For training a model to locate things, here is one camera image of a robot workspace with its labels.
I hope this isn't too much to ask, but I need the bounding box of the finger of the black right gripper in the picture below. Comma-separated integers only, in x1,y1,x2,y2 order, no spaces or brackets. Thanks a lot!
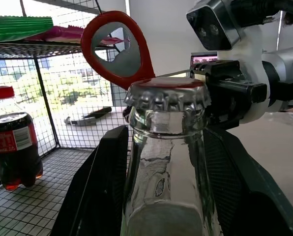
122,107,133,124

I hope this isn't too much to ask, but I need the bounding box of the computer monitor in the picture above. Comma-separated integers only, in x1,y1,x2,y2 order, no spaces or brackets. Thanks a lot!
190,52,219,67

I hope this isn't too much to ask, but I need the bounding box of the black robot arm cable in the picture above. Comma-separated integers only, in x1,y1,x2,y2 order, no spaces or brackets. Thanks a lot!
231,0,293,27

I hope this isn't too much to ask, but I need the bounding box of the green corrugated packet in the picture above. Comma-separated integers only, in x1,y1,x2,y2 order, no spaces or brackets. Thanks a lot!
0,16,54,42

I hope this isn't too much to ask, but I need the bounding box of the red bottle opener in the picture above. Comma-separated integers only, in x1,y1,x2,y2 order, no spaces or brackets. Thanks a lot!
81,10,156,91

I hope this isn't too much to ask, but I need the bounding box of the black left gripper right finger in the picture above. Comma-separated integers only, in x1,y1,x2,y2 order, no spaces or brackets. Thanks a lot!
203,127,293,236

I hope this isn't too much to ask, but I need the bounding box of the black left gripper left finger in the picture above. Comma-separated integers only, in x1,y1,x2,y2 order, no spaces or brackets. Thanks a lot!
50,124,129,236

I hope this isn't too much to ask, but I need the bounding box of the black grey handheld tool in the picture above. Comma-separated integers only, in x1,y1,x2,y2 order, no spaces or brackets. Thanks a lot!
64,106,113,127

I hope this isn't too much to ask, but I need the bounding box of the silver red crown bottle cap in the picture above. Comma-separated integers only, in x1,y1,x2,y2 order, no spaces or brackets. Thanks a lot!
123,77,212,114

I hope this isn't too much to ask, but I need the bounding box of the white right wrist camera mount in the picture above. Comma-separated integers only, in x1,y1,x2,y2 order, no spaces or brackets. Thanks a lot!
185,0,272,123

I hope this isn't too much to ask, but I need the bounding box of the clear glass bottle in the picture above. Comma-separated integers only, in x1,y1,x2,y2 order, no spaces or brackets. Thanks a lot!
120,108,224,236

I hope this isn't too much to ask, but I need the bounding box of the pink snack packet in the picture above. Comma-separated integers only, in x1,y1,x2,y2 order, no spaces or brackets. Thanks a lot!
25,24,129,47

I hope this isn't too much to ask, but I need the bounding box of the black wire mesh rack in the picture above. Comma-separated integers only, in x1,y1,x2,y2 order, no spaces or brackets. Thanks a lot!
0,0,131,236

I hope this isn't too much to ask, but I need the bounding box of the plastic cola bottle red cap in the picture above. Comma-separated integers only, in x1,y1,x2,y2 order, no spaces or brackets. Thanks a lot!
0,85,44,191

